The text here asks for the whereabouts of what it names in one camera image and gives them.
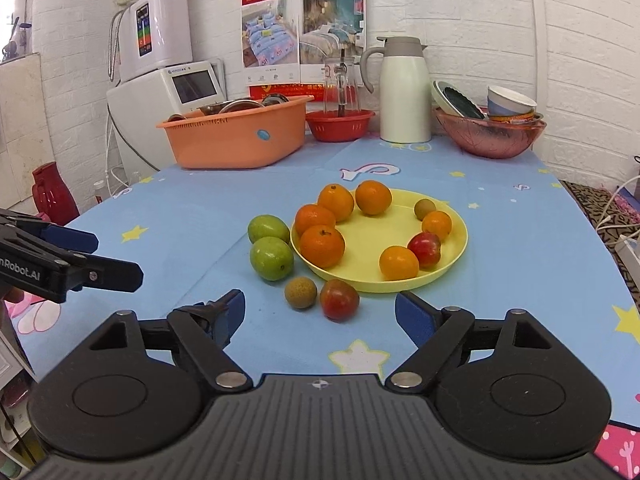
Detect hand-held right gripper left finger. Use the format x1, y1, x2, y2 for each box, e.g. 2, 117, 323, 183
75, 289, 253, 395

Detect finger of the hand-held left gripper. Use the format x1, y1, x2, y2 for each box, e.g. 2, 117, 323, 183
62, 253, 144, 295
0, 211, 99, 254

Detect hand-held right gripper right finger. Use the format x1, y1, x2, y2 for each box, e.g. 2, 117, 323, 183
385, 291, 566, 395

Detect yellow-orange tangerine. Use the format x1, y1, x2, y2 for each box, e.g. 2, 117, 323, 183
379, 245, 420, 281

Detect small red apple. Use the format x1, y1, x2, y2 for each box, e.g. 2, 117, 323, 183
407, 232, 442, 269

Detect yellow plastic plate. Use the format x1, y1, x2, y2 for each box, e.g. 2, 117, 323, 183
290, 187, 469, 294

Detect small orange tangerine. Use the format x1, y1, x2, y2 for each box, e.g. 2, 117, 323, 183
421, 210, 453, 242

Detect mandarin orange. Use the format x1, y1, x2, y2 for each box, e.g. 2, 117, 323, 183
317, 183, 355, 223
355, 180, 393, 216
294, 203, 337, 236
299, 224, 346, 269

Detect red jug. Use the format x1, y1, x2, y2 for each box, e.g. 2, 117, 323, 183
31, 161, 81, 227

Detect green oval fruit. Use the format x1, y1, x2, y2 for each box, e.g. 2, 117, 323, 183
250, 236, 295, 282
247, 214, 291, 245

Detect dark red tomato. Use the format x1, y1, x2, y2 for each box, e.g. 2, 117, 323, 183
320, 279, 360, 322

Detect blue printed tablecloth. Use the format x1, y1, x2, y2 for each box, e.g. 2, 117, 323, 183
0, 135, 640, 480

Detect white appliance with screen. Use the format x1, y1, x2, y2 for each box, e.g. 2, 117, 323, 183
106, 60, 226, 175

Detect orange plastic basket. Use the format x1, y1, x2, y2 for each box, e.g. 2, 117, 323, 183
156, 95, 315, 170

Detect pink glass bowl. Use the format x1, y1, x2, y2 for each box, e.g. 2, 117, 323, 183
434, 109, 547, 159

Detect red plastic basket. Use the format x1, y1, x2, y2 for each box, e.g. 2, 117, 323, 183
305, 109, 376, 143

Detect steel pan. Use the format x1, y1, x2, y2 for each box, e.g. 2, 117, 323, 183
199, 99, 265, 116

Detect leopard print blanket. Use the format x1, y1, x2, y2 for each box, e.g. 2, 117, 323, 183
560, 180, 640, 307

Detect white plate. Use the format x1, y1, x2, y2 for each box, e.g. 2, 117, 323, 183
431, 80, 487, 120

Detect white thermos jug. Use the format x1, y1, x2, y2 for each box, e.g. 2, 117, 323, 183
360, 36, 434, 144

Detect white water purifier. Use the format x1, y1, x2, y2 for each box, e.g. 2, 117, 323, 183
117, 0, 193, 83

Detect white power strip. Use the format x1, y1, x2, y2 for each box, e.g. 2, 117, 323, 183
617, 234, 640, 282

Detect white blue stacked bowls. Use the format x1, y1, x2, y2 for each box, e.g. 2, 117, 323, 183
487, 85, 544, 126

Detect glass pitcher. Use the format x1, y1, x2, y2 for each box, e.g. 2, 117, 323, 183
322, 56, 363, 113

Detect grey purifier hoses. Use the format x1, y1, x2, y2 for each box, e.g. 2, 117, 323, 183
108, 9, 126, 84

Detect white charger cable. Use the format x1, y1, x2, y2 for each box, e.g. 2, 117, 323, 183
596, 174, 640, 233

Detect wall calendar poster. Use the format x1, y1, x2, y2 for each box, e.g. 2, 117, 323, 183
241, 0, 366, 102

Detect white wall conduit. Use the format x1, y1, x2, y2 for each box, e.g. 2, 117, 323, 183
525, 0, 549, 128

